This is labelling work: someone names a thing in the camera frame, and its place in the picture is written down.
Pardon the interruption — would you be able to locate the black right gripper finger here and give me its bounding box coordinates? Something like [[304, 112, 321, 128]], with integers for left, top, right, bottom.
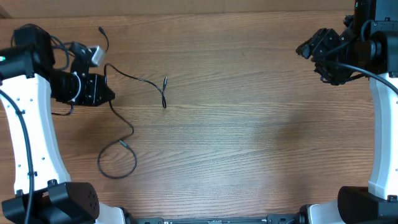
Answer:
[[307, 28, 331, 45], [295, 43, 313, 59]]

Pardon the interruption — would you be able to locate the black cable with barrel plug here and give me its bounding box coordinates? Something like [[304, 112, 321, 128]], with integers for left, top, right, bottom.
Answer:
[[97, 63, 168, 180]]

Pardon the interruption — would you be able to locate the black short usb cable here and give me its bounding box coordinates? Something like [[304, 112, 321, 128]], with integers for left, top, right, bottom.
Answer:
[[11, 23, 110, 54]]

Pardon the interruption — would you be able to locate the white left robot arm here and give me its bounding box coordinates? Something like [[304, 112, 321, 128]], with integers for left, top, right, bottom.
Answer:
[[1, 43, 131, 223]]

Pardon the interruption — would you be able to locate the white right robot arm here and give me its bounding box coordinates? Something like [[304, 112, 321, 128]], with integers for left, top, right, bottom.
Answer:
[[296, 12, 397, 223]]

